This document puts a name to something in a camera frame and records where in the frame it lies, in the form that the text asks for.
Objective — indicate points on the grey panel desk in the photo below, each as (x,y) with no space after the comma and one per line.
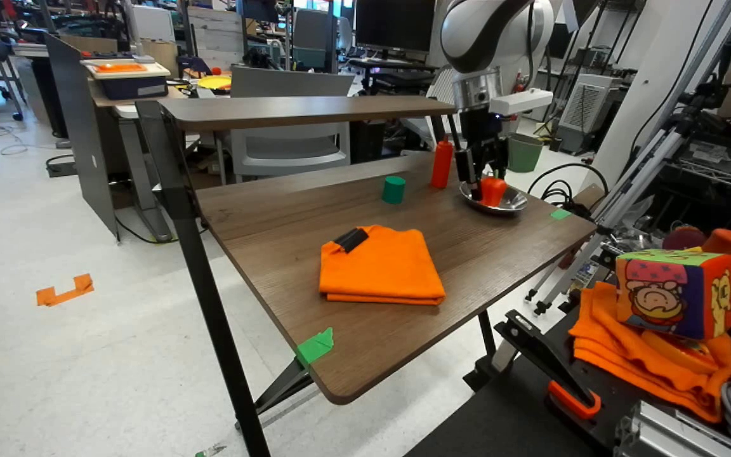
(82,136)

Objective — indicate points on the aluminium frame stand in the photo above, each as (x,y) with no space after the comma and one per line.
(661,109)

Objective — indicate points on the orange floor tape mark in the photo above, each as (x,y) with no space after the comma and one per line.
(64,291)

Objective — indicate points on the green bucket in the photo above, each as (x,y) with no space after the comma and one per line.
(522,153)

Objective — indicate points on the grey chair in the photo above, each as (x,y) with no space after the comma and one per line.
(290,140)

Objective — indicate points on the grey tripod legs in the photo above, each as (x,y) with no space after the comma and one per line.
(568,263)

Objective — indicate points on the black orange bar clamp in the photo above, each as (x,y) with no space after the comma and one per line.
(550,367)

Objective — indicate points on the orange bottle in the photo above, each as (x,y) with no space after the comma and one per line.
(441,163)

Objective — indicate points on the black monitor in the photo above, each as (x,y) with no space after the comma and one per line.
(393,24)

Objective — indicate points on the orange folded cloth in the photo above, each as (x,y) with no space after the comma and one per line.
(380,269)

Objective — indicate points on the black cart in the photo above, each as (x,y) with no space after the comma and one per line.
(507,419)

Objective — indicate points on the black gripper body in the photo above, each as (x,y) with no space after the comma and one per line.
(481,130)

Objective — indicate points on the black table frame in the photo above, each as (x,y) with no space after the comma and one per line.
(201,269)

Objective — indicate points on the orange cloth pile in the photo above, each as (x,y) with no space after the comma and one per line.
(634,356)

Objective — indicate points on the colourful soft picture cube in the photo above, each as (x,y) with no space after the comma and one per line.
(673,293)

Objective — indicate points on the black tray orange item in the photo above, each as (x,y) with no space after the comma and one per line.
(128,78)

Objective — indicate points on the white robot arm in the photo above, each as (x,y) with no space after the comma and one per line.
(483,33)

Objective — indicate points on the green cup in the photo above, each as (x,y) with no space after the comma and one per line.
(393,189)

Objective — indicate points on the green tape strip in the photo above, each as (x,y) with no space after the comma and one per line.
(316,347)
(558,213)

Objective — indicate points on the orange toy bell pepper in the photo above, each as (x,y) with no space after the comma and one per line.
(493,191)

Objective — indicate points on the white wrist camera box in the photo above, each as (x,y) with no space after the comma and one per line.
(520,103)

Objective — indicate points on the wooden shelf board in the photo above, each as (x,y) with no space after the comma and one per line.
(298,108)

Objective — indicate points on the silver metal pan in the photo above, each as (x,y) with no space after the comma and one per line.
(512,203)

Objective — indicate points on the small black block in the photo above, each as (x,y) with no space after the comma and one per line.
(350,240)

